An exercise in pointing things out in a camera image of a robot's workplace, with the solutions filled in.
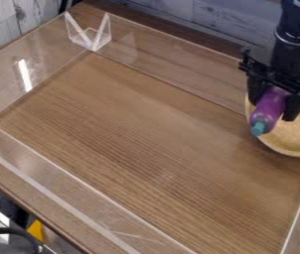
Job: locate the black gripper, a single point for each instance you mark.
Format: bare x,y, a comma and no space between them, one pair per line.
262,75

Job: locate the purple toy eggplant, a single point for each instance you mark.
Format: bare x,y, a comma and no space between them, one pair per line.
268,111

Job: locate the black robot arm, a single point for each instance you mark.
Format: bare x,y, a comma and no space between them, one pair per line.
274,66

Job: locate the brown wooden bowl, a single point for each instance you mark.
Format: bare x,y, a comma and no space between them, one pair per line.
282,139

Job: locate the clear acrylic tray walls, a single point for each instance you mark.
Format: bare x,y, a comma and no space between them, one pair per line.
126,148

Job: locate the yellow object under table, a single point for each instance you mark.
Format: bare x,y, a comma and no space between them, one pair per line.
36,230

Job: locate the clear acrylic corner bracket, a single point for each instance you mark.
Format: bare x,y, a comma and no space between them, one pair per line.
89,38

